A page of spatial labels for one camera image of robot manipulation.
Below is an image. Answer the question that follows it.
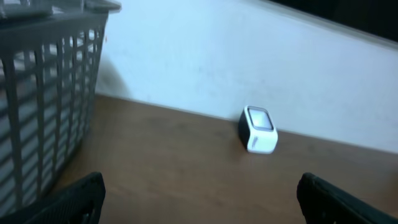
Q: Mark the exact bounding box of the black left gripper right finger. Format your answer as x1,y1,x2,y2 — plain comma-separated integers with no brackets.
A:
297,172,397,224

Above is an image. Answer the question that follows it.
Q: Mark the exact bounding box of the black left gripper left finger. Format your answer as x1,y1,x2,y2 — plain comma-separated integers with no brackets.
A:
1,172,106,224

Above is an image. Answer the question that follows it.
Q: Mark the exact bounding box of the dark grey plastic basket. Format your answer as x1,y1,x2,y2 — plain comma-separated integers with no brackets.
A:
0,0,121,216

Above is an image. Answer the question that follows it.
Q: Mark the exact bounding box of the white barcode scanner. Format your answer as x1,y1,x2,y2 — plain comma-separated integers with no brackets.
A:
238,105,278,154

